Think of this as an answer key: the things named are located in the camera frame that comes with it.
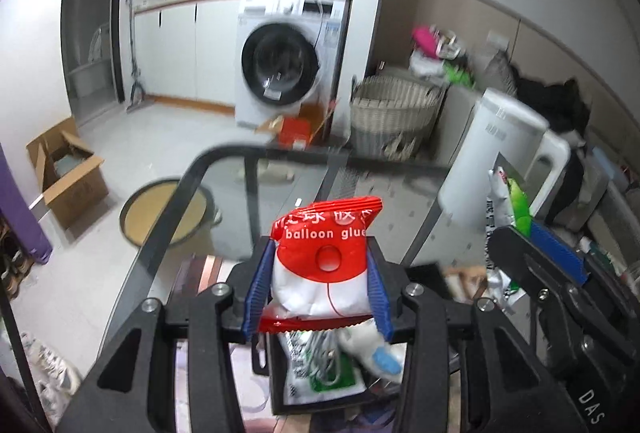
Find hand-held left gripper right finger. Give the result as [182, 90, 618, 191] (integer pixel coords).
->
[365, 238, 591, 433]

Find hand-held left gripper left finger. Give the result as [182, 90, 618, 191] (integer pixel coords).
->
[56, 238, 281, 433]

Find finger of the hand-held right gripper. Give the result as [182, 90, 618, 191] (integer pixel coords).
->
[487, 225, 601, 339]
[529, 219, 621, 301]

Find lime green white packet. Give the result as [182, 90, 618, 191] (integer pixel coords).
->
[486, 165, 533, 239]

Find black storage box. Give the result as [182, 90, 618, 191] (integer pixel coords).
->
[252, 330, 416, 416]

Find white cable bundle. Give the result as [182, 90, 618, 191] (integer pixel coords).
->
[300, 330, 351, 384]

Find red white packet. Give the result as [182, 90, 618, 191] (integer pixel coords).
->
[257, 196, 383, 334]

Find black bag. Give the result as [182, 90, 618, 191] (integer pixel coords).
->
[545, 148, 586, 224]

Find white electric kettle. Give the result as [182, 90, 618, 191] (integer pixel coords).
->
[438, 88, 571, 231]

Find striped black white rug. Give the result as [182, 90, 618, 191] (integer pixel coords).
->
[322, 165, 361, 214]

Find beige slipper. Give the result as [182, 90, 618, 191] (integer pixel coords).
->
[240, 160, 296, 186]

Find black clothing pile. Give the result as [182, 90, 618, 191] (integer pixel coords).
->
[515, 75, 591, 134]

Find red box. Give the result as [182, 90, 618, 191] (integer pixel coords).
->
[277, 115, 313, 148]

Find flattened cardboard piece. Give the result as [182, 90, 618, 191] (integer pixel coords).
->
[252, 105, 336, 148]

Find wicker laundry basket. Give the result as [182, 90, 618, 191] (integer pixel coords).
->
[349, 75, 446, 158]

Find bright green item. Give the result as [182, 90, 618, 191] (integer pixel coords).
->
[442, 60, 476, 86]

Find open cardboard box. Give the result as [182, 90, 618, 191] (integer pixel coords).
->
[26, 117, 110, 230]

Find white bag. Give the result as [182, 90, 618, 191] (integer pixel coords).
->
[410, 50, 446, 78]

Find white sneakers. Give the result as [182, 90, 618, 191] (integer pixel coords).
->
[20, 330, 83, 414]

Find floor mop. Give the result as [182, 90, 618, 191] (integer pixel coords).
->
[127, 0, 148, 111]

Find pink cloth item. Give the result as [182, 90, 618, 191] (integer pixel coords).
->
[412, 27, 438, 56]

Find white counter cabinet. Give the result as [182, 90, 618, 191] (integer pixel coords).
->
[132, 0, 246, 106]

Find white washing machine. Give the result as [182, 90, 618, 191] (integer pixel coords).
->
[235, 0, 351, 131]

